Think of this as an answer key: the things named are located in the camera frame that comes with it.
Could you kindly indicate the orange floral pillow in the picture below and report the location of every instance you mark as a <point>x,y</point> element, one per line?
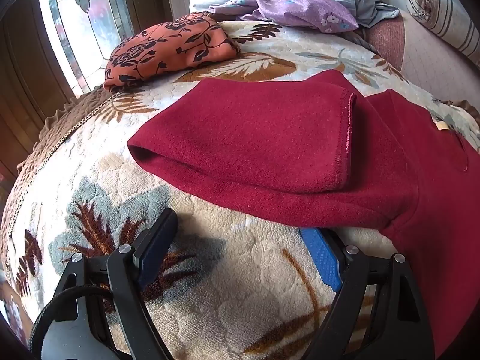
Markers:
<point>168,48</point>

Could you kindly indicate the pink quilted sheet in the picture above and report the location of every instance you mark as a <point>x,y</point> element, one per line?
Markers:
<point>431,56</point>

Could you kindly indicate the brown ruffled bedspread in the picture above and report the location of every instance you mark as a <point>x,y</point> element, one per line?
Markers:
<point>63,120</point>

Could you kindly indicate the dark red sweater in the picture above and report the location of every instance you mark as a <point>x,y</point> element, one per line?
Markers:
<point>262,138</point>

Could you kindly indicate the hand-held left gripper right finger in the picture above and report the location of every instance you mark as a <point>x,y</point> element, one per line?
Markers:
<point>322,257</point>

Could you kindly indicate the stained glass window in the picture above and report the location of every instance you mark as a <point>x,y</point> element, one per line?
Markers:
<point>86,15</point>

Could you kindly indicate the striped floral bolster pillow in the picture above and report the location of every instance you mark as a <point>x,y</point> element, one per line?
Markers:
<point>438,11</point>

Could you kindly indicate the dark wooden window frame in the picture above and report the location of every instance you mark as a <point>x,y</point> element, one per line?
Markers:
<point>22,63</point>

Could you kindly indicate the purple floral cloth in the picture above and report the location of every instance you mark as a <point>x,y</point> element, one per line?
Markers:
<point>300,9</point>

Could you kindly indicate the cream leaf print blanket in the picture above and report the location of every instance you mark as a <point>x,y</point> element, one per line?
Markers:
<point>243,288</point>

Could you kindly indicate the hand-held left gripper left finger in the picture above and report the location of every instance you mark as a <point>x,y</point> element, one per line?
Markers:
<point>159,242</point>

